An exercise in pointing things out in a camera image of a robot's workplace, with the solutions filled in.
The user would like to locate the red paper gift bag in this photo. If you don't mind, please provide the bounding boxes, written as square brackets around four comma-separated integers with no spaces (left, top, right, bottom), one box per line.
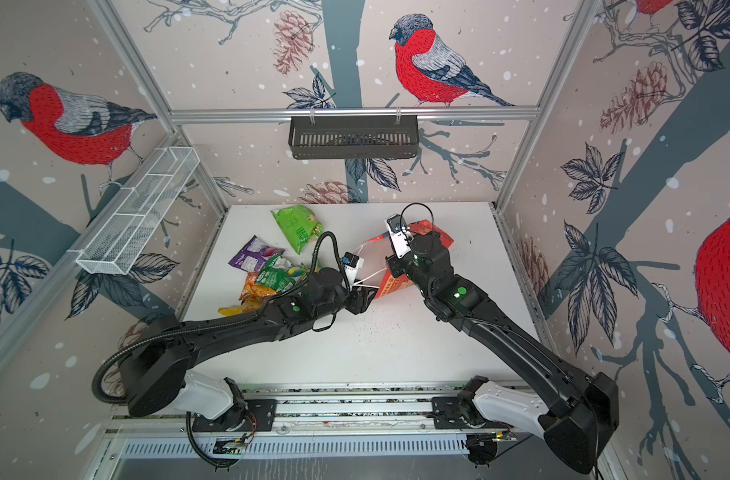
[344,214,454,299]

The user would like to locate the dark green snack packet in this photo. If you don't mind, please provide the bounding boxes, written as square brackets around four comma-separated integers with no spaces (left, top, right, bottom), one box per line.
[256,255,309,292]

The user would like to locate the bright green chips bag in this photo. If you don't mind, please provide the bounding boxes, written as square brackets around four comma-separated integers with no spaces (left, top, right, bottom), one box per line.
[272,205,324,254]

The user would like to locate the orange snack packet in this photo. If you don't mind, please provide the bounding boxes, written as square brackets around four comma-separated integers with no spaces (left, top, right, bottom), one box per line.
[239,272,277,303]

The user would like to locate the purple snack packet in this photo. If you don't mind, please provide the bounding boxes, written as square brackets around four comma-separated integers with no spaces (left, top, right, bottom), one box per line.
[228,236,285,273]

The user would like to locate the yellow snack packet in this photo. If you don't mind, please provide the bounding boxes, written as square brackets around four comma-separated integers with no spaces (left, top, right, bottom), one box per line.
[218,298,263,317]

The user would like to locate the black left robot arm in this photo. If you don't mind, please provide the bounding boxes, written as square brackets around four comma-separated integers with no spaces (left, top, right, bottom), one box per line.
[119,268,377,420]

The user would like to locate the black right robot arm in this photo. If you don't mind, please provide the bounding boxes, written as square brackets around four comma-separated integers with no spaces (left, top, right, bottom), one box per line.
[387,227,620,474]

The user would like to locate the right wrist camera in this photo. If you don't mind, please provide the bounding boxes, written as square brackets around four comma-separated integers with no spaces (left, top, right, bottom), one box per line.
[386,214,412,259]

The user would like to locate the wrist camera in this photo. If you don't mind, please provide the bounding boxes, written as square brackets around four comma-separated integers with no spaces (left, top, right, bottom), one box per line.
[386,214,412,259]
[342,252,364,285]

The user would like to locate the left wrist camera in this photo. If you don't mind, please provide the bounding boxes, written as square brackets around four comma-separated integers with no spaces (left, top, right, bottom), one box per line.
[342,252,364,285]

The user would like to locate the black corrugated cable hose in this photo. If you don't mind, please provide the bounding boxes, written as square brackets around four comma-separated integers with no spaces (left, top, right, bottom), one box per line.
[91,230,351,469]

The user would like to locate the aluminium mounting rail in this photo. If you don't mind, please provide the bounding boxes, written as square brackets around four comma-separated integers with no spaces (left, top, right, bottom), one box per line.
[109,383,603,436]

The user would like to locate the black hanging wall basket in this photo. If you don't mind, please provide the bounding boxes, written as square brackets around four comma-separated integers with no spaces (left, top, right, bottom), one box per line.
[288,115,420,160]

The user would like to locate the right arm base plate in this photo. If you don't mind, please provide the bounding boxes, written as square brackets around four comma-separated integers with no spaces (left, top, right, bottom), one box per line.
[427,375,512,430]

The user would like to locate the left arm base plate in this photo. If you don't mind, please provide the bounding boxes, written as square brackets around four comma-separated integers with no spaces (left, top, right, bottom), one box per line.
[192,399,278,433]

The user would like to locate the white wire mesh shelf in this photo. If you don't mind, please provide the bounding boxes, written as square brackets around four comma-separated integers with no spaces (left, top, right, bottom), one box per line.
[76,146,200,275]

